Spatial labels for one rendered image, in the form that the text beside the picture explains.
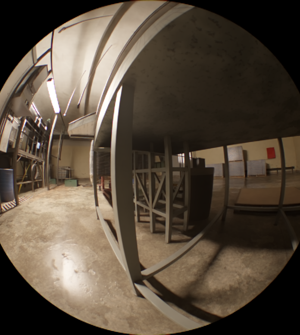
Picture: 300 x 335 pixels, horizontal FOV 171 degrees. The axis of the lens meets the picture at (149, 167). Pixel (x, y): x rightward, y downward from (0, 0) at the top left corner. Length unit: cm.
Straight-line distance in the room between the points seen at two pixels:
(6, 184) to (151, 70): 272
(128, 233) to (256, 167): 749
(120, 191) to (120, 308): 53
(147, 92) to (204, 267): 86
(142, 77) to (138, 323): 82
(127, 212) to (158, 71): 35
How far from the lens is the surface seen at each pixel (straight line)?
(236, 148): 766
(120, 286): 63
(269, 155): 924
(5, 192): 271
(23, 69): 229
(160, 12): 51
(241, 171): 756
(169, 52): 27
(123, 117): 25
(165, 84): 33
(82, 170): 1054
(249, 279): 73
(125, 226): 24
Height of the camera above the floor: 56
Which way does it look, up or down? 3 degrees up
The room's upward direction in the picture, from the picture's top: 2 degrees counter-clockwise
